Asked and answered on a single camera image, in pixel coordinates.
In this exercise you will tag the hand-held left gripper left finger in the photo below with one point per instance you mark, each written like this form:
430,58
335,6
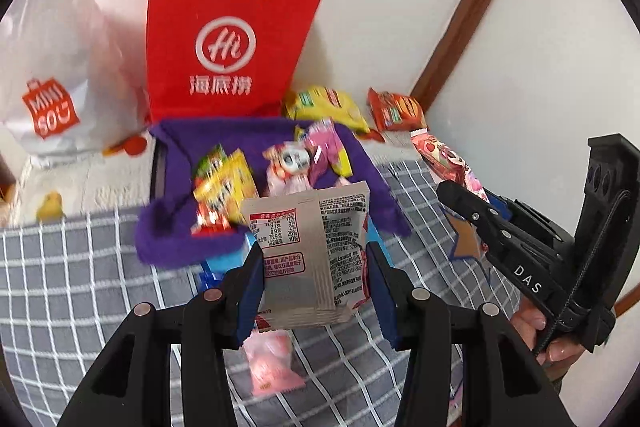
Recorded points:
250,292

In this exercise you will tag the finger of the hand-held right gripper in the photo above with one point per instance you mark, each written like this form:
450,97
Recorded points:
465,207
507,209

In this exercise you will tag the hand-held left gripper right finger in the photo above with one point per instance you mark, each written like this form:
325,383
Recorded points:
382,297

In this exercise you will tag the white red snack packet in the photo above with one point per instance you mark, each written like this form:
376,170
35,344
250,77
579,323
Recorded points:
310,247

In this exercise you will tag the purple felt storage box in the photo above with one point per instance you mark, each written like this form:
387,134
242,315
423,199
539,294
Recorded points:
165,237

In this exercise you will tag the pink snack packet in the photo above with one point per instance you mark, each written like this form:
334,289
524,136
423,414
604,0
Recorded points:
322,147

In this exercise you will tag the person's right hand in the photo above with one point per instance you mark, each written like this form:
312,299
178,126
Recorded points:
530,319

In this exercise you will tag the blue packet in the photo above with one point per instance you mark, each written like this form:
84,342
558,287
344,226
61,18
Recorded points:
225,264

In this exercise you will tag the pink strawberry-print long packet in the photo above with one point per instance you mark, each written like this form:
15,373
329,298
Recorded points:
445,157

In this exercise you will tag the pink candy packet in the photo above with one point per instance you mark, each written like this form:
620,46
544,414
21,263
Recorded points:
270,359

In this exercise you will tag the orange snack packet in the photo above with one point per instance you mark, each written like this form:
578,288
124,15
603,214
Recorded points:
397,109

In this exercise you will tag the yellow slim snack packet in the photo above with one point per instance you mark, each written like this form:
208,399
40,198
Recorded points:
344,159

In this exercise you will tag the white panda-print snack packet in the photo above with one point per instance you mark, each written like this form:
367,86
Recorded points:
287,164

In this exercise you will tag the yellow snack bag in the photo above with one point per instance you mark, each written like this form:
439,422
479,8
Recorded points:
325,104

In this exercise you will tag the grey checkered blanket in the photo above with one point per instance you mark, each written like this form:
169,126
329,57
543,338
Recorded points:
75,282

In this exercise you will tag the white fruit-print blanket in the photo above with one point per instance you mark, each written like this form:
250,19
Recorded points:
100,182

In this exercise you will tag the red paper bag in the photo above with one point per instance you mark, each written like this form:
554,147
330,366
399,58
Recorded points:
225,7

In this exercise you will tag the white plastic shopping bag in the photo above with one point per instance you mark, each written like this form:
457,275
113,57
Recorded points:
75,57

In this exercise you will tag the brown wooden frame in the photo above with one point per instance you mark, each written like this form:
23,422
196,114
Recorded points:
470,7

